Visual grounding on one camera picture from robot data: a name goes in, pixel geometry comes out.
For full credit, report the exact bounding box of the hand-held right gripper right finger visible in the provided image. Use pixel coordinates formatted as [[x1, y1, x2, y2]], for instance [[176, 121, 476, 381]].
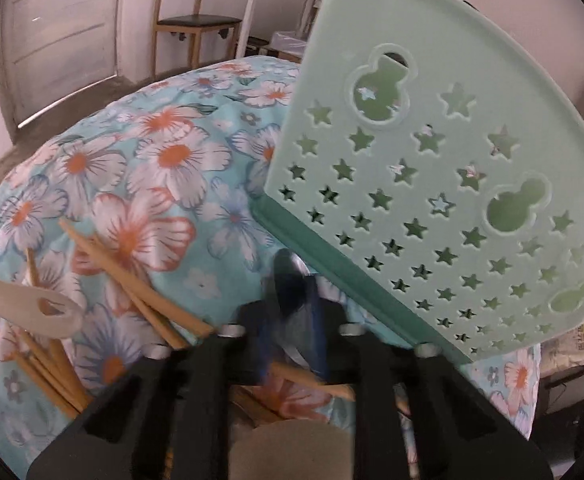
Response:
[[311, 287, 554, 480]]

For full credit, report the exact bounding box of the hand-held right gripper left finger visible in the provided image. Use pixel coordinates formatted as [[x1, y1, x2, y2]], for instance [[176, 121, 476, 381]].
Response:
[[26, 297, 280, 480]]

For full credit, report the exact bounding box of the metal spoon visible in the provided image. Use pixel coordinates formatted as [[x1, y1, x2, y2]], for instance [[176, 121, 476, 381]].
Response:
[[272, 249, 323, 376]]

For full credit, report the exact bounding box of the green star-cutout utensil holder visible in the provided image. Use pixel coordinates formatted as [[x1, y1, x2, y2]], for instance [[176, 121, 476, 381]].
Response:
[[252, 0, 584, 365]]

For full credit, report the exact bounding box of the white ceramic spoon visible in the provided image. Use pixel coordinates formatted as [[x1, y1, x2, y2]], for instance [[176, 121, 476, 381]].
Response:
[[0, 264, 84, 342]]

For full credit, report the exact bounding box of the floral blue blanket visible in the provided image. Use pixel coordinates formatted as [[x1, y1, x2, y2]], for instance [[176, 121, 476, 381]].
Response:
[[0, 55, 543, 480]]

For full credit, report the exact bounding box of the white printed sack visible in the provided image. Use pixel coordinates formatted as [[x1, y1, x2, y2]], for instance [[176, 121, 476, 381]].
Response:
[[542, 310, 584, 378]]

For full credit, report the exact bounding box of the plastic-wrapped grey box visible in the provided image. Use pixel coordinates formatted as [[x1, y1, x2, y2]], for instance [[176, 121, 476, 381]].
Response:
[[271, 30, 309, 63]]

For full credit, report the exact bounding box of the wooden chair with dark seat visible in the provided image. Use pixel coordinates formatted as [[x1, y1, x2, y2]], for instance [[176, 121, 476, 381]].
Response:
[[151, 0, 243, 78]]

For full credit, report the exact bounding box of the white-legged desk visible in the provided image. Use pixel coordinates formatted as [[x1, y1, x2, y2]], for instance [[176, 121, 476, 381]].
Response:
[[234, 0, 333, 61]]

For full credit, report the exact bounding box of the white panel door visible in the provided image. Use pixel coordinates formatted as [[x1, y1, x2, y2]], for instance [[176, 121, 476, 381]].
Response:
[[0, 0, 128, 128]]

